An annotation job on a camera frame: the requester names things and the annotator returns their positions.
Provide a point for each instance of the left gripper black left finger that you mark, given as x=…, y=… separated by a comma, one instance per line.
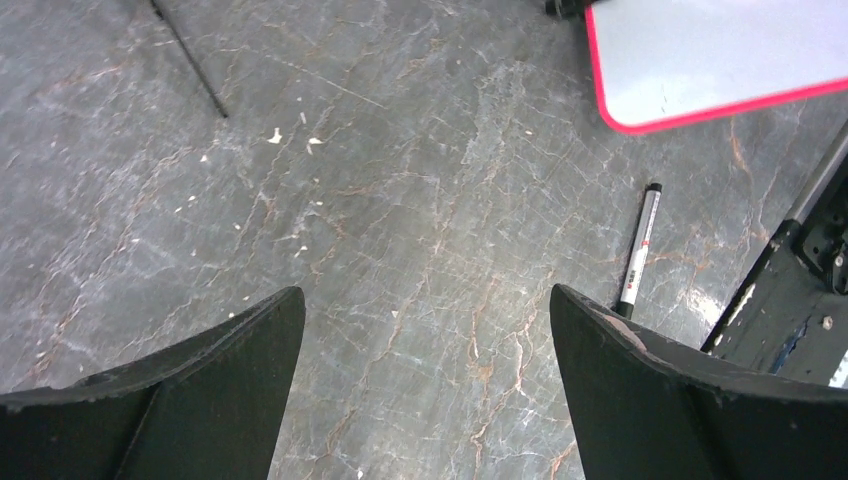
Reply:
x=208, y=407

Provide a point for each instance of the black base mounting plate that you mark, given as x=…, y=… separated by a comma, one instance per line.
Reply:
x=789, y=316

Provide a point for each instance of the black microphone tripod stand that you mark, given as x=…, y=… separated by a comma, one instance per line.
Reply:
x=164, y=15

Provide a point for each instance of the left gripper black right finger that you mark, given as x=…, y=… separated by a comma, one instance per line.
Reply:
x=644, y=406

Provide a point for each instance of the whiteboard with pink frame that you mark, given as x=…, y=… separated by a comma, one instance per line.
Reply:
x=658, y=65

